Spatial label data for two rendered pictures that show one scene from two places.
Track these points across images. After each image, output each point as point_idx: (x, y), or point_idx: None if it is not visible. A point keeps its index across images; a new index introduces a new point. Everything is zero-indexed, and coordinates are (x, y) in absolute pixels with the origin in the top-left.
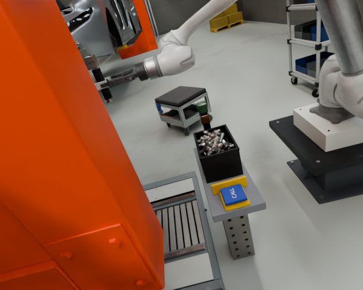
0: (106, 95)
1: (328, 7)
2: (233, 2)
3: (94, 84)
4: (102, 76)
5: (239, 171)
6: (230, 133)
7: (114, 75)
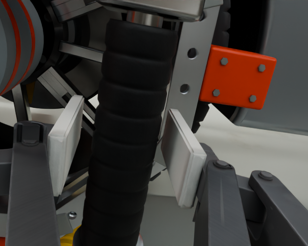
0: (82, 215)
1: None
2: None
3: (68, 102)
4: (117, 95)
5: None
6: None
7: (255, 182)
